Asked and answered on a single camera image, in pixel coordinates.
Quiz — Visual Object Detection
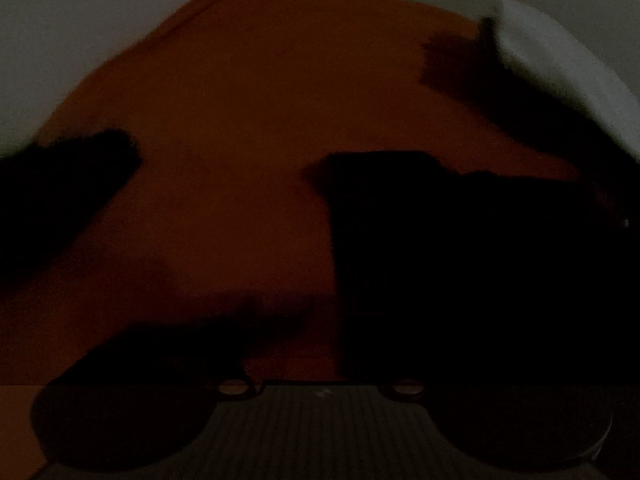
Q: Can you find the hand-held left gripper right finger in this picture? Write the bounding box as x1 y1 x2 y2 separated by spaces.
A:
340 310 602 401

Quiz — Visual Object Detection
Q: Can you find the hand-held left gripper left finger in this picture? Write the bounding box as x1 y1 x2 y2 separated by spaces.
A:
64 304 312 401

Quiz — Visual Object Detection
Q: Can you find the black garment with white print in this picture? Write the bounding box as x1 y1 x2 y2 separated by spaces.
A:
306 149 640 387

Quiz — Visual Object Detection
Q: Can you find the black crumpled cloth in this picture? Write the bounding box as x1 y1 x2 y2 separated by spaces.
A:
0 129 144 292

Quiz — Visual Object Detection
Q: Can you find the orange blanket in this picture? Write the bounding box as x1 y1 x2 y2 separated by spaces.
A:
0 0 601 480

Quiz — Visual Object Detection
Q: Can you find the white folded cloth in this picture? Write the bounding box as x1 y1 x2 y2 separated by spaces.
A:
492 0 640 157

